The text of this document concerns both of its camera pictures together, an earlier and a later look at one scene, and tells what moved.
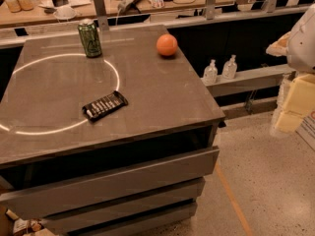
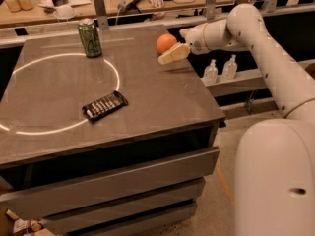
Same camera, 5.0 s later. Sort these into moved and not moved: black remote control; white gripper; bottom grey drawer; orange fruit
Moved: white gripper
Not moved: orange fruit; bottom grey drawer; black remote control
